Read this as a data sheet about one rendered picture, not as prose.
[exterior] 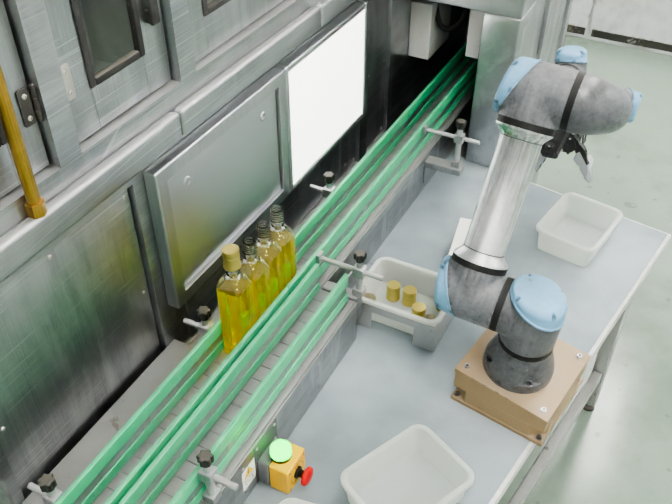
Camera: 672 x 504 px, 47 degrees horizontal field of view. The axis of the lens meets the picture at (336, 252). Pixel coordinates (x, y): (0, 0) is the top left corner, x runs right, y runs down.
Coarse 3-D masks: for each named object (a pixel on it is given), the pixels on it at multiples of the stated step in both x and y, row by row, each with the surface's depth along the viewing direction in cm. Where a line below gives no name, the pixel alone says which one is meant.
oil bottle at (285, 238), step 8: (272, 232) 165; (280, 232) 165; (288, 232) 166; (280, 240) 165; (288, 240) 167; (288, 248) 168; (288, 256) 169; (288, 264) 170; (288, 272) 172; (288, 280) 173
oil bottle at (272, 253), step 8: (256, 240) 163; (272, 240) 163; (264, 248) 161; (272, 248) 162; (280, 248) 164; (264, 256) 161; (272, 256) 162; (280, 256) 165; (272, 264) 163; (280, 264) 166; (272, 272) 164; (280, 272) 167; (272, 280) 165; (280, 280) 169; (272, 288) 166; (280, 288) 170; (272, 296) 168
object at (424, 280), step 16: (384, 272) 199; (400, 272) 197; (416, 272) 195; (432, 272) 193; (368, 288) 193; (384, 288) 199; (400, 288) 199; (416, 288) 197; (432, 288) 195; (384, 304) 184; (400, 304) 195; (432, 304) 195; (416, 320) 181; (432, 320) 180
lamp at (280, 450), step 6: (276, 444) 152; (282, 444) 152; (288, 444) 153; (270, 450) 152; (276, 450) 151; (282, 450) 151; (288, 450) 152; (270, 456) 153; (276, 456) 151; (282, 456) 151; (288, 456) 152; (276, 462) 152; (282, 462) 152
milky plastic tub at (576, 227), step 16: (560, 208) 220; (576, 208) 223; (592, 208) 220; (608, 208) 217; (544, 224) 213; (560, 224) 222; (576, 224) 222; (592, 224) 222; (608, 224) 219; (544, 240) 211; (560, 240) 206; (576, 240) 217; (592, 240) 217; (560, 256) 210; (576, 256) 207; (592, 256) 208
